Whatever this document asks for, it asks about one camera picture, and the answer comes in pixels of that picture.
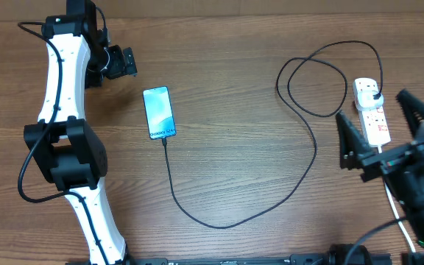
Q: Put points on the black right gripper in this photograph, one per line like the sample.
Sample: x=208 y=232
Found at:
x=350 y=150

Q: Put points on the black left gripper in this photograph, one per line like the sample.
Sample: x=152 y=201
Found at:
x=121 y=68

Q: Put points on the blue Samsung Galaxy smartphone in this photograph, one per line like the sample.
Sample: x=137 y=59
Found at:
x=159 y=114

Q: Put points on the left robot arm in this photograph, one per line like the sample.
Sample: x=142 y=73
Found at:
x=65 y=148

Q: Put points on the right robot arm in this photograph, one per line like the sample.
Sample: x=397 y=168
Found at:
x=408 y=190

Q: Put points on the white charger plug adapter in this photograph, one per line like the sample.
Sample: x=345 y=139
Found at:
x=366 y=101

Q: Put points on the white power strip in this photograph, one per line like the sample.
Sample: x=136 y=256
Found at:
x=373 y=122

